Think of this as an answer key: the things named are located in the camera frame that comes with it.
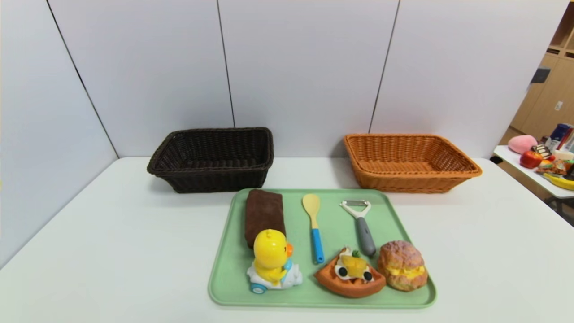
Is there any brown towel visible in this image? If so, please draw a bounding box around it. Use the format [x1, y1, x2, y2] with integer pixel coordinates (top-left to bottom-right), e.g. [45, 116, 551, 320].
[244, 189, 286, 249]

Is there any yellow duck toy car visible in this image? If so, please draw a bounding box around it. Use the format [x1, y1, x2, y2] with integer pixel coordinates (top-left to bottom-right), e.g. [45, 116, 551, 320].
[246, 229, 304, 295]

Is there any white peeler with grey handle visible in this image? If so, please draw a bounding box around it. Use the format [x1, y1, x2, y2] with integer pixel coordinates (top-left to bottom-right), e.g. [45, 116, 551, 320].
[339, 200, 377, 258]

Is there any toy waffle slice with cream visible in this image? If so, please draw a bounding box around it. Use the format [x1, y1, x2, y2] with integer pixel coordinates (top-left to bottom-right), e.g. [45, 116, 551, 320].
[313, 246, 387, 299]

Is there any toy cream puff bun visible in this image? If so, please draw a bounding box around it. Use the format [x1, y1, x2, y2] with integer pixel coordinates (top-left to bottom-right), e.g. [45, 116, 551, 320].
[377, 240, 429, 292]

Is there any dark brown wicker basket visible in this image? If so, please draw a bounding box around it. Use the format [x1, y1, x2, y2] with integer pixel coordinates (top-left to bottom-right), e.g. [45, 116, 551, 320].
[147, 127, 274, 194]

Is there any orange wicker basket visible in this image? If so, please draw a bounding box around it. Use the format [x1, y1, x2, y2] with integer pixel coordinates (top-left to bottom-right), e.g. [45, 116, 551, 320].
[344, 133, 483, 194]

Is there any light green plastic tray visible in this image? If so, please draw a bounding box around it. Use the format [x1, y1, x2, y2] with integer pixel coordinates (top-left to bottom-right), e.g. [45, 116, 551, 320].
[208, 188, 438, 310]

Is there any white side table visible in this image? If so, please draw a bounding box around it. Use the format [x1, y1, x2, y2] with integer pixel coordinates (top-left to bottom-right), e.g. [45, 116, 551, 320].
[493, 144, 574, 199]

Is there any pink round plush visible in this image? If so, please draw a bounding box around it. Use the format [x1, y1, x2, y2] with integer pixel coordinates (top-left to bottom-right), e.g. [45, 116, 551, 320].
[508, 135, 538, 154]

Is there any red toy apple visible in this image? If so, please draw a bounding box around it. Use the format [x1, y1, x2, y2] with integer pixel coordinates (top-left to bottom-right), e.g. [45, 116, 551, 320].
[520, 150, 544, 169]

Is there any colourful snack packet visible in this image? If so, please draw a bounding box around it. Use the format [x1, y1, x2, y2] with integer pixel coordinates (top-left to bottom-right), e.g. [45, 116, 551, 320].
[535, 159, 574, 176]

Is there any light wooden cabinet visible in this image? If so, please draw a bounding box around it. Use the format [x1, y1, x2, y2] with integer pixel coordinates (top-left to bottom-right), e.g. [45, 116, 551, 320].
[499, 2, 574, 144]

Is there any yellow toy banana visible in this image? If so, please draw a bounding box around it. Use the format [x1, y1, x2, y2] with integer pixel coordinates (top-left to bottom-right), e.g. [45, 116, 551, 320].
[543, 173, 574, 191]

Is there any yellow spoon with blue handle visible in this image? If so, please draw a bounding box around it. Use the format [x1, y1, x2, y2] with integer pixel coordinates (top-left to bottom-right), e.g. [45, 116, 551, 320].
[302, 193, 325, 264]

